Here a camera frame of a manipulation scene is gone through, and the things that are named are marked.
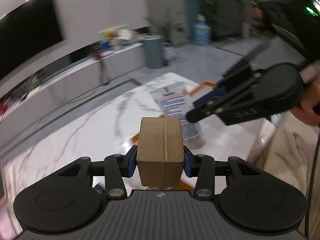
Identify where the brown cardboard box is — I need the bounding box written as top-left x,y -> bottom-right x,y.
136,117 -> 184,187

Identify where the white shampoo tube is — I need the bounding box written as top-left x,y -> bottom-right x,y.
150,82 -> 206,150

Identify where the person right hand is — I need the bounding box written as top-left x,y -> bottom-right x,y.
297,61 -> 319,126

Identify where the orange cardboard box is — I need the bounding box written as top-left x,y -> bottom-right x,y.
128,79 -> 276,193

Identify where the pastel woven bag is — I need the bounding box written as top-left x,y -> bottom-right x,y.
162,42 -> 176,61

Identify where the blue water jug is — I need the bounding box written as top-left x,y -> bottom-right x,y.
194,15 -> 211,45

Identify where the dark grey cabinet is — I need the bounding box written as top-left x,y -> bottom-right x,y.
214,0 -> 246,38

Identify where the potted plant by bin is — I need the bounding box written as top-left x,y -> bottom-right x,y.
144,9 -> 184,44

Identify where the grey trash bin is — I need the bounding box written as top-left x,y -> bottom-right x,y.
143,35 -> 164,69

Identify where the teddy bear toy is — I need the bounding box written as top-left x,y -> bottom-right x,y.
104,29 -> 118,40

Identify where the black television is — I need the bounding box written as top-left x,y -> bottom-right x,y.
0,0 -> 64,78

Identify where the brown camera with strap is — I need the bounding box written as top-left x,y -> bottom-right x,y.
93,45 -> 111,86

